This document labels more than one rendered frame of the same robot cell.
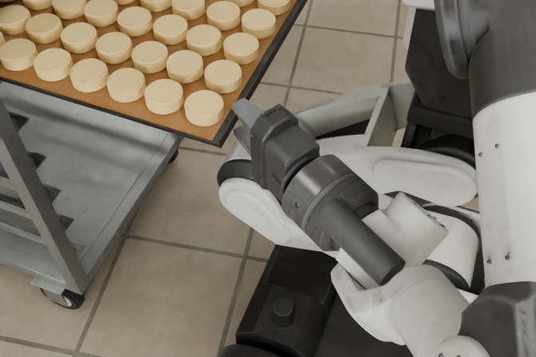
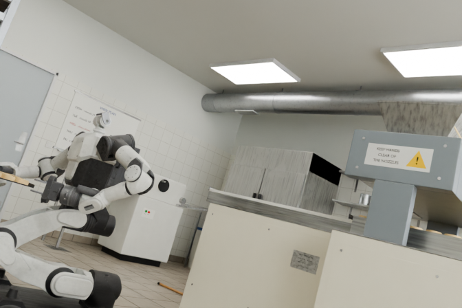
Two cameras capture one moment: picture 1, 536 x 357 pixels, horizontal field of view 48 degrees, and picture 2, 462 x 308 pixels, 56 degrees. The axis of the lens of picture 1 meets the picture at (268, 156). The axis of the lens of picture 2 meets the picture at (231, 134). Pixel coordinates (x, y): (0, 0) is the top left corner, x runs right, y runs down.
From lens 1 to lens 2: 1.84 m
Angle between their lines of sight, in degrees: 78
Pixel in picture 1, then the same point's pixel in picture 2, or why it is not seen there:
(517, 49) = (120, 142)
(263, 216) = (8, 247)
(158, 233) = not seen: outside the picture
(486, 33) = (114, 142)
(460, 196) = (82, 221)
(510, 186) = (127, 152)
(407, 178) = (69, 216)
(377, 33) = not seen: outside the picture
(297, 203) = (67, 190)
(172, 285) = not seen: outside the picture
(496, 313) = (133, 161)
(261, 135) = (52, 179)
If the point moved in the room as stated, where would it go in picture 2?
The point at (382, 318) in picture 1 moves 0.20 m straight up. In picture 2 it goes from (102, 195) to (117, 152)
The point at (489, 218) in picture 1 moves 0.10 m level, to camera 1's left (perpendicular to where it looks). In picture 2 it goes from (125, 157) to (109, 151)
